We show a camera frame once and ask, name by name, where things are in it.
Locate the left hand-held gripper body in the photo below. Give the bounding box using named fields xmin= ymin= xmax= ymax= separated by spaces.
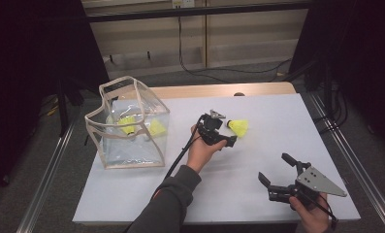
xmin=197 ymin=109 xmax=229 ymax=147

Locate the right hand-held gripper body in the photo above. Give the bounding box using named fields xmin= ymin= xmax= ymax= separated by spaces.
xmin=267 ymin=163 xmax=348 ymax=206

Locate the yellow shuttlecock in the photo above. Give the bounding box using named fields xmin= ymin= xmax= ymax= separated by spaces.
xmin=225 ymin=118 xmax=249 ymax=139
xmin=116 ymin=116 xmax=137 ymax=136
xmin=146 ymin=118 xmax=168 ymax=137

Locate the clear plastic bag beige trim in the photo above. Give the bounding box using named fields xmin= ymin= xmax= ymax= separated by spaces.
xmin=83 ymin=75 xmax=171 ymax=170

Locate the person's left hand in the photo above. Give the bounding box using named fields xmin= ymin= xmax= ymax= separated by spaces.
xmin=186 ymin=124 xmax=228 ymax=174

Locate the person's right hand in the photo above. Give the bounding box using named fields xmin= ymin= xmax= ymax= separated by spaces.
xmin=288 ymin=192 xmax=331 ymax=233

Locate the white table mat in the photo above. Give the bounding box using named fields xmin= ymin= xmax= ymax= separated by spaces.
xmin=72 ymin=92 xmax=362 ymax=224

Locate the beige wooden counter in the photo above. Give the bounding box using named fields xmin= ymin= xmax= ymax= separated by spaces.
xmin=81 ymin=0 xmax=310 ymax=81

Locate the black curtain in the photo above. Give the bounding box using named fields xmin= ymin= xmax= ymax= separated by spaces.
xmin=0 ymin=0 xmax=111 ymax=195
xmin=290 ymin=0 xmax=385 ymax=150

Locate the black metal stand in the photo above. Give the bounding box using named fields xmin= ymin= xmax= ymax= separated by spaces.
xmin=55 ymin=81 xmax=84 ymax=137

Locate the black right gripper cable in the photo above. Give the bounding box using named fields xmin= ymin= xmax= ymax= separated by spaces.
xmin=297 ymin=187 xmax=339 ymax=232

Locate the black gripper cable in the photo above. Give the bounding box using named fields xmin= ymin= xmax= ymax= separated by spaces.
xmin=163 ymin=115 xmax=205 ymax=181
xmin=297 ymin=187 xmax=339 ymax=232

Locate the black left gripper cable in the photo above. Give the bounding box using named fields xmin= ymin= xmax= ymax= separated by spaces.
xmin=163 ymin=115 xmax=205 ymax=181

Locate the aluminium floor rail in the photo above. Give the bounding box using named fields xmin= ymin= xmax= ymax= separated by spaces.
xmin=309 ymin=91 xmax=385 ymax=233
xmin=16 ymin=120 xmax=78 ymax=233

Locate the black floor cable bundle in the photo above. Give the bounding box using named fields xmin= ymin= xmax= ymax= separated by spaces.
xmin=312 ymin=81 xmax=349 ymax=135

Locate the black socket cable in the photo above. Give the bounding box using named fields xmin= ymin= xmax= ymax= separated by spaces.
xmin=177 ymin=8 xmax=293 ymax=84

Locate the white wall socket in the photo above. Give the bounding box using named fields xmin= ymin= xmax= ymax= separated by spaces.
xmin=172 ymin=0 xmax=196 ymax=9

